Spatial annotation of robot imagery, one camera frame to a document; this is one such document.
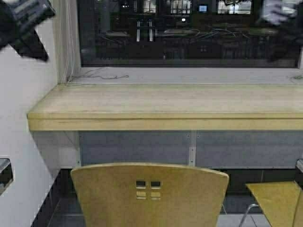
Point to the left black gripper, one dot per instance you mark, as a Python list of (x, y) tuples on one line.
[(18, 20)]

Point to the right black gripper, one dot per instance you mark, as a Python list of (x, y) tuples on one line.
[(286, 19)]

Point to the yellow wooden chair with cutouts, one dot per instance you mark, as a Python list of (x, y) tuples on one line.
[(149, 195)]

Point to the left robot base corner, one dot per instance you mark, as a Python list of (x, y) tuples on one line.
[(6, 174)]

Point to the dark glass window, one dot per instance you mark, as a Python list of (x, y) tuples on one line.
[(176, 33)]

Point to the long wooden counter table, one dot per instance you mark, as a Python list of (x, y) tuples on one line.
[(169, 107)]

